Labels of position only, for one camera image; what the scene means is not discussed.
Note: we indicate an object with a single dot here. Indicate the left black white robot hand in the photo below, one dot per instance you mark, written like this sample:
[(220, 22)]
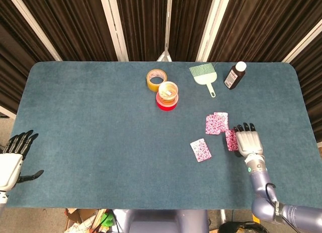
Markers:
[(8, 167)]

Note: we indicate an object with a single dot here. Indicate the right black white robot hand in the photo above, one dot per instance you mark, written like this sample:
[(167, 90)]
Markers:
[(249, 142)]

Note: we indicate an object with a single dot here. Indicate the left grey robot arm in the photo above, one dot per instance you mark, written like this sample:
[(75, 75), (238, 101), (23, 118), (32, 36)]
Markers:
[(2, 205)]

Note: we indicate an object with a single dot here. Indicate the light green hand brush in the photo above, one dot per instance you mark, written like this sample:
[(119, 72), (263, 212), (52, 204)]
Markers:
[(203, 79)]

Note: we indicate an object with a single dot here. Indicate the brown bottle white cap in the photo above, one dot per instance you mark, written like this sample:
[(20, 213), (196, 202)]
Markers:
[(234, 78)]

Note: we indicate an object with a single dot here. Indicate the black bag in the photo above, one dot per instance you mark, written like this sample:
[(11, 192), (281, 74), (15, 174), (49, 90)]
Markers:
[(241, 228)]

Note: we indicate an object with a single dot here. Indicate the cardboard box with clutter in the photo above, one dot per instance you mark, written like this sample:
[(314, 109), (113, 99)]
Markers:
[(80, 215)]

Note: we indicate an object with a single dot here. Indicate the red tape roll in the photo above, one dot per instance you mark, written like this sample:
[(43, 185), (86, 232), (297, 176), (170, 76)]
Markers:
[(166, 107)]

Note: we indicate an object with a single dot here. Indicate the blue table cloth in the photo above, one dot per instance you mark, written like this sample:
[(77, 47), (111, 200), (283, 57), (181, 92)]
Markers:
[(100, 142)]

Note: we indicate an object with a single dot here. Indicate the clear jar of rubber bands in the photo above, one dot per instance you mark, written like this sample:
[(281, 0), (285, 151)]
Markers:
[(168, 92)]

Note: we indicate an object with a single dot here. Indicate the bright green plastic object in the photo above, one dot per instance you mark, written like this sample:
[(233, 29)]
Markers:
[(107, 219)]

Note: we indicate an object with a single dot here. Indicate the yellow tape roll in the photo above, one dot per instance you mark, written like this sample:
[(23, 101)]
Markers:
[(151, 87)]

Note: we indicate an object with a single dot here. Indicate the grey robot torso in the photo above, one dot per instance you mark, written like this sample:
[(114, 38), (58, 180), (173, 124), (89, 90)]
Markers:
[(161, 221)]

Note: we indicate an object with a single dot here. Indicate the dark brown curtain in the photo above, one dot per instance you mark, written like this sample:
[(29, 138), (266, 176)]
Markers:
[(75, 21)]

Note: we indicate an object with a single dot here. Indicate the white frame post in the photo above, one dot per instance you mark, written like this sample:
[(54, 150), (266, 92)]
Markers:
[(212, 26), (113, 26), (304, 43), (34, 24), (168, 29)]

